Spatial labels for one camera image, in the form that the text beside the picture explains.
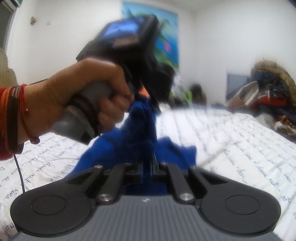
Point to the orange striped sleeve forearm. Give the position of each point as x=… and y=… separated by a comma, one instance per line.
x=9, y=121

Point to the grey framed board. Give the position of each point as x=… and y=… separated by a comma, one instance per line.
x=240, y=85

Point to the heap of clothes on right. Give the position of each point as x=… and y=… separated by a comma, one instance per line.
x=268, y=94

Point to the lotus pond wall poster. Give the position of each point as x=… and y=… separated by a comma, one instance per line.
x=167, y=44

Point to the white quilt with script text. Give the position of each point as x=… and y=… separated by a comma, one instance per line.
x=236, y=146

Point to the dark olive bag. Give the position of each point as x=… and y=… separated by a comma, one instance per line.
x=198, y=96

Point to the left hand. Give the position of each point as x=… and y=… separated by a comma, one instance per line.
x=46, y=100

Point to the blue fleece garment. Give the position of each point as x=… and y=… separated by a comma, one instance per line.
x=136, y=141

